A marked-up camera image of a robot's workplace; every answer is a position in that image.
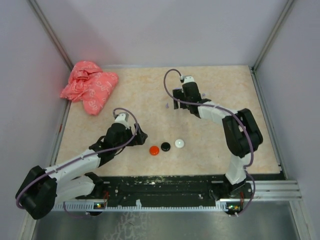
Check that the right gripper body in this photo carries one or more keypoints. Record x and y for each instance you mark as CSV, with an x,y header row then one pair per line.
x,y
179,93

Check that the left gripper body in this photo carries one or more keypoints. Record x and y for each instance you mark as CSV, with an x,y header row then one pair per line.
x,y
137,140

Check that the orange earbud charging case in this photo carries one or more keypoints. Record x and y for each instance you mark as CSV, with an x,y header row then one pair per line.
x,y
154,150

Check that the black earbud charging case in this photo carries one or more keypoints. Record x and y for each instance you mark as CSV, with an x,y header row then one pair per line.
x,y
165,146

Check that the white earbud charging case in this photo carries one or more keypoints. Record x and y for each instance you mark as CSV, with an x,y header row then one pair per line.
x,y
179,143

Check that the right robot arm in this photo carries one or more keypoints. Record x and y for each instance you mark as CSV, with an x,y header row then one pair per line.
x,y
242,134

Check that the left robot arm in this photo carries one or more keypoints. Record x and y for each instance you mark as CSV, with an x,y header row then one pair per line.
x,y
43,188

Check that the pink crumpled cloth bag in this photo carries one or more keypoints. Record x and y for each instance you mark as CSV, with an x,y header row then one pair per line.
x,y
89,84

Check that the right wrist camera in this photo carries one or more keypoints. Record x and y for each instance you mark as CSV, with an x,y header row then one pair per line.
x,y
186,79

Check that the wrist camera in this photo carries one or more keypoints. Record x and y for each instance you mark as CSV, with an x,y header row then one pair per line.
x,y
186,79
122,118

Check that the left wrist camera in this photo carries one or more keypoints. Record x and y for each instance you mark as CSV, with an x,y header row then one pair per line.
x,y
122,118

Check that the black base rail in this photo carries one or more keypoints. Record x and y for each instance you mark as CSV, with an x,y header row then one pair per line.
x,y
167,191

